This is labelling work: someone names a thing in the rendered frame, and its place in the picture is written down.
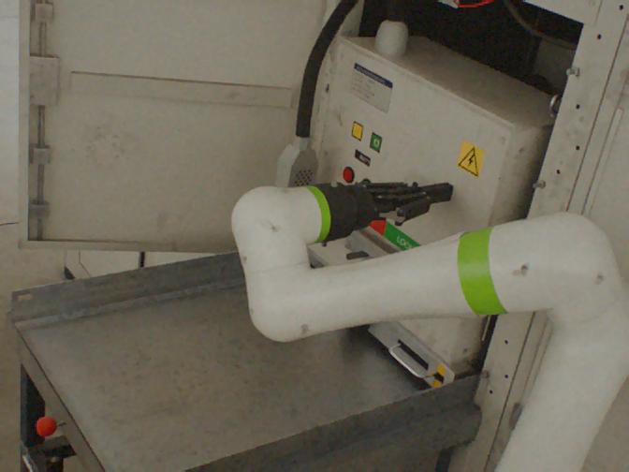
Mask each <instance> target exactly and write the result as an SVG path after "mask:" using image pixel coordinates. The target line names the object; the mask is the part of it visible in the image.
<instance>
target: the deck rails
mask: <svg viewBox="0 0 629 472"><path fill-rule="evenodd" d="M242 285H246V278H245V272H244V268H243V267H242V265H241V258H240V254H239V250H237V251H232V252H225V253H221V254H215V255H208V256H204V257H197V258H192V259H188V260H181V261H175V262H170V263H164V264H158V265H153V266H147V267H142V268H136V269H130V270H125V271H119V272H113V273H108V274H102V275H97V276H91V277H85V278H81V279H74V280H68V281H63V282H57V283H51V284H46V285H40V286H34V287H29V288H17V290H12V291H11V322H12V324H13V325H14V327H15V328H16V330H17V331H22V330H27V329H32V328H37V327H42V326H47V325H52V324H57V323H62V322H67V321H71V320H76V319H81V318H82V317H90V316H96V315H101V314H106V313H111V312H116V311H120V310H125V309H130V308H135V307H141V306H145V305H150V304H155V303H156V302H164V301H168V300H174V299H179V298H184V297H189V296H194V295H199V294H204V293H209V292H215V291H219V290H223V289H227V288H233V287H237V286H242ZM28 294H32V299H30V300H25V301H19V302H17V296H22V295H28ZM476 375H477V374H474V375H471V376H465V377H464V378H462V379H459V380H456V381H453V382H449V383H446V384H444V385H441V386H438V387H434V388H431V389H427V390H424V391H419V392H418V393H416V394H413V395H410V396H407V397H403V398H401V399H398V400H395V401H390V402H387V403H384V404H382V405H379V406H373V408H370V409H367V410H364V411H360V412H358V413H355V414H351V415H348V416H344V417H341V418H339V419H336V420H330V421H327V423H324V424H321V425H318V426H315V427H311V428H308V429H305V430H301V431H298V432H296V433H293V434H290V435H284V436H281V438H278V439H275V440H271V441H268V442H265V443H262V444H259V445H255V446H253V447H250V448H247V449H244V450H238V451H235V453H231V454H229V455H225V456H222V457H219V458H216V459H213V460H210V461H207V462H204V463H201V464H198V465H191V466H188V467H186V468H185V469H182V470H179V471H176V472H285V471H286V470H290V469H293V468H296V466H299V465H304V464H307V463H310V462H312V461H315V460H319V459H322V458H324V457H327V456H330V455H333V454H336V453H339V451H341V450H346V449H350V448H353V447H355V446H357V445H360V444H364V443H367V442H370V441H373V440H375V439H378V438H381V436H384V435H389V434H393V433H395V432H398V431H400V430H403V429H407V428H410V427H413V426H415V425H418V424H420V423H424V421H427V420H431V419H434V418H438V417H441V416H444V415H446V414H448V413H452V412H455V411H458V410H461V409H464V408H467V406H471V405H472V404H471V403H470V402H471V399H472V395H473V391H474V388H475V383H476V379H477V376H476Z"/></svg>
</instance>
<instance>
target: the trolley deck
mask: <svg viewBox="0 0 629 472"><path fill-rule="evenodd" d="M7 339H8V341H9V342H10V344H11V345H12V347H13V350H14V351H15V353H16V355H18V357H19V358H20V360H21V362H22V365H23V367H24V368H25V370H26V372H27V373H28V375H29V376H30V377H31V380H33V382H34V383H35V385H36V387H37V389H38V391H39V392H40V395H41V397H42V398H43V400H44V402H45V403H46V405H48V407H49V408H50V411H51V413H52V415H53V416H54V417H55V419H56V420H61V419H66V425H62V426H59V427H60V428H61V430H63V432H64V433H65V435H66V437H67V440H68V442H69V443H70V445H71V447H72V448H73V450H74V451H75V452H76V455H78V457H79V458H80V461H81V462H82V464H83V466H84V467H85V470H86V472H176V471H179V470H182V469H185V468H186V467H188V466H191V465H198V464H201V463H204V462H207V461H210V460H213V459H216V458H219V457H222V456H225V455H229V454H231V453H235V451H238V450H244V449H247V448H250V447H253V446H255V445H259V444H262V443H265V442H268V441H271V440H275V439H278V438H281V436H284V435H290V434H293V433H296V432H298V431H301V430H305V429H308V428H311V427H315V426H318V425H321V424H324V423H327V421H330V420H336V419H339V418H341V417H344V416H348V415H351V414H355V413H358V412H360V411H364V410H367V409H370V408H373V406H379V405H382V404H384V403H387V402H390V401H395V400H398V399H401V398H403V397H407V396H410V395H413V394H416V393H418V392H419V391H424V390H427V389H431V388H432V386H431V385H430V384H429V383H427V382H426V381H425V380H424V379H423V378H418V376H415V375H414V374H413V373H411V372H410V371H409V370H408V369H407V368H405V367H403V366H402V365H401V364H400V362H399V361H398V360H397V359H395V358H394V357H393V356H392V355H390V354H389V352H388V347H387V346H385V345H384V344H383V343H382V342H381V341H380V340H379V339H377V338H375V337H374V336H373V335H372V334H371V332H369V331H368V330H364V331H361V330H360V329H359V328H357V327H356V326H354V327H348V328H342V329H338V330H331V331H327V332H324V333H320V334H316V335H312V336H309V337H305V338H301V339H298V340H295V341H291V342H279V341H274V340H271V339H269V338H267V337H266V336H264V335H263V334H262V333H261V332H260V331H259V330H258V329H257V328H256V327H255V325H254V323H253V321H252V319H251V316H250V311H249V301H248V292H247V285H242V286H237V287H233V288H227V289H223V290H219V291H215V292H209V293H204V294H199V295H194V296H189V297H184V298H179V299H174V300H168V301H164V302H156V303H155V304H150V305H145V306H141V307H135V308H130V309H125V310H120V311H116V312H111V313H106V314H101V315H96V316H90V317H82V318H81V319H76V320H71V321H67V322H62V323H57V324H52V325H47V326H42V327H37V328H32V329H27V330H22V331H17V330H16V328H15V327H14V325H13V324H12V322H11V311H7ZM480 414H482V412H477V411H476V410H475V409H474V408H473V407H472V406H467V408H464V409H461V410H458V411H455V412H452V413H448V414H446V415H444V416H441V417H438V418H434V419H431V420H427V421H424V423H420V424H418V425H415V426H413V427H410V428H407V429H403V430H400V431H398V432H395V433H393V434H389V435H384V436H381V438H378V439H375V440H373V441H370V442H367V443H364V444H360V445H357V446H355V447H353V448H350V449H346V450H341V451H339V453H336V454H333V455H330V456H327V457H324V458H322V459H319V460H315V461H312V462H310V463H307V464H304V465H299V466H296V468H293V469H290V470H286V471H285V472H386V471H388V470H390V469H394V468H396V466H399V465H403V464H407V463H409V462H412V461H414V460H416V459H419V458H423V457H425V456H428V455H430V454H433V453H435V452H436V451H438V450H443V449H445V448H448V447H450V446H454V445H457V444H459V443H461V442H464V441H467V440H470V439H472V438H475V431H476V428H477V425H478V421H479V418H480Z"/></svg>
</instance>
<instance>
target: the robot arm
mask: <svg viewBox="0 0 629 472"><path fill-rule="evenodd" d="M417 186H418V183H417V182H413V183H412V186H408V183H406V182H387V183H365V182H355V183H354V184H352V185H346V186H344V184H343V183H341V182H337V180H333V182H329V183H323V184H315V185H309V186H304V187H294V188H281V187H274V186H262V187H257V188H255V189H252V190H250V191H249V192H247V193H246V194H244V195H242V196H241V197H240V198H239V201H238V202H237V204H236V206H235V208H234V210H233V214H232V221H231V224H232V231H233V234H234V237H235V240H236V245H237V247H238V250H239V254H240V258H241V265H242V267H243V268H244V272H245V278H246V285H247V292H248V301H249V311H250V316H251V319H252V321H253V323H254V325H255V327H256V328H257V329H258V330H259V331H260V332H261V333H262V334H263V335H264V336H266V337H267V338H269V339H271V340H274V341H279V342H291V341H295V340H298V339H301V338H305V337H309V336H312V335H316V334H320V333H324V332H327V331H331V330H338V329H342V328H348V327H354V326H359V325H366V324H373V323H380V322H388V321H398V320H410V319H427V317H484V316H485V315H499V314H512V313H522V312H533V311H543V310H544V311H545V312H546V314H547V316H548V318H549V322H550V325H551V332H550V336H549V341H548V344H547V347H546V351H545V354H544V357H543V359H542V361H541V365H539V368H538V371H537V373H536V376H535V380H534V384H533V386H532V388H531V391H530V394H529V397H528V399H527V402H525V404H524V407H523V409H522V411H521V414H520V416H519V420H518V422H517V425H516V427H515V430H514V432H513V434H512V435H511V436H510V437H509V440H508V443H507V445H506V447H505V450H504V452H503V455H502V457H501V459H500V461H499V463H498V464H497V466H495V469H494V471H493V472H580V470H581V467H582V466H583V463H584V461H585V459H586V457H588V453H589V451H590V449H591V447H592V443H593V441H594V439H595V437H596V435H597V433H598V431H599V429H600V426H601V423H603V421H604V419H605V417H606V415H607V413H608V411H609V409H610V407H611V405H612V403H613V401H614V399H615V397H616V396H618V393H619V391H620V389H621V387H622V385H623V383H624V381H625V379H626V378H627V376H628V374H629V287H628V286H627V284H626V282H625V281H624V279H623V277H622V273H621V272H620V269H619V266H618V263H617V260H615V257H614V254H613V251H612V248H611V245H610V241H609V239H608V237H607V235H606V234H605V233H604V231H603V229H602V228H601V227H599V226H598V225H597V224H596V223H595V222H593V221H592V220H591V219H590V218H588V217H586V216H582V215H580V214H578V213H573V212H554V213H549V214H545V215H539V216H535V217H531V218H526V219H521V220H517V221H513V222H508V223H504V224H501V225H497V226H492V227H488V228H484V229H481V230H478V231H474V232H471V231H469V230H466V231H464V232H461V233H458V234H456V235H453V236H449V237H446V238H444V239H441V240H438V241H434V242H431V243H429V244H426V245H423V246H419V247H416V248H412V249H409V250H404V251H402V252H398V253H394V254H389V255H385V256H382V257H377V258H373V259H368V260H363V261H357V262H351V263H345V264H338V265H329V266H325V267H323V268H314V269H313V268H311V266H310V262H308V261H309V256H308V250H307V245H312V244H316V243H321V246H322V247H327V242H329V241H335V240H337V239H342V238H345V237H348V236H350V235H351V234H352V232H353V231H356V230H362V229H365V228H367V227H368V226H369V225H370V224H371V223H372V222H373V221H384V220H386V219H390V220H394V221H395V225H396V226H401V225H402V224H403V222H405V221H409V220H411V219H414V218H416V217H418V216H422V215H423V214H425V213H427V212H428V211H429V209H430V206H431V204H434V203H441V202H447V201H450V200H451V196H452V192H453V188H454V186H453V185H452V184H450V183H448V182H444V183H439V184H432V185H427V186H420V187H417ZM399 187H400V188H399Z"/></svg>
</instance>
